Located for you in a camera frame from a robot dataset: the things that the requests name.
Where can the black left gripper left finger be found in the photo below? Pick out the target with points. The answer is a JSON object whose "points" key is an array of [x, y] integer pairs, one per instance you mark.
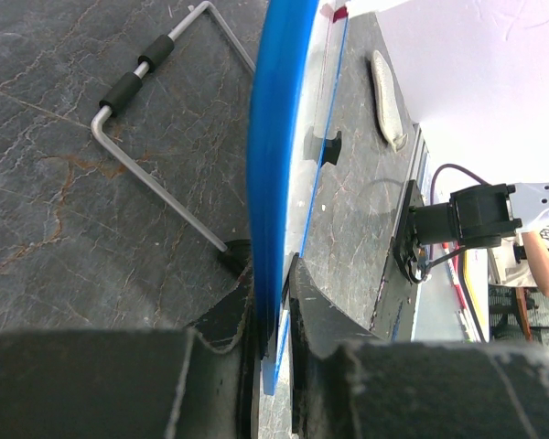
{"points": [[195, 382]]}

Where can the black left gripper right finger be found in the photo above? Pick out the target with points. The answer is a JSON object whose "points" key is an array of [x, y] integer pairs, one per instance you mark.
{"points": [[347, 383]]}

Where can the blue framed whiteboard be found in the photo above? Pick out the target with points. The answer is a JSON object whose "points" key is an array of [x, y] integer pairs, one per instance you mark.
{"points": [[294, 87]]}

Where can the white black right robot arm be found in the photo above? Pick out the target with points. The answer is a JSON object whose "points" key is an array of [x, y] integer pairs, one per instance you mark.
{"points": [[483, 215]]}

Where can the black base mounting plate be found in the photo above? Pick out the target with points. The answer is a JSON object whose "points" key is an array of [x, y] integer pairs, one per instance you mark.
{"points": [[394, 309]]}

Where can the person in beige shirt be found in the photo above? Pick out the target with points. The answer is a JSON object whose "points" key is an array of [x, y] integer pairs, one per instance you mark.
{"points": [[537, 255]]}

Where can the white bead eraser pad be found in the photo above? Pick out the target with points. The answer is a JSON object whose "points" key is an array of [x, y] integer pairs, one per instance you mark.
{"points": [[387, 110]]}

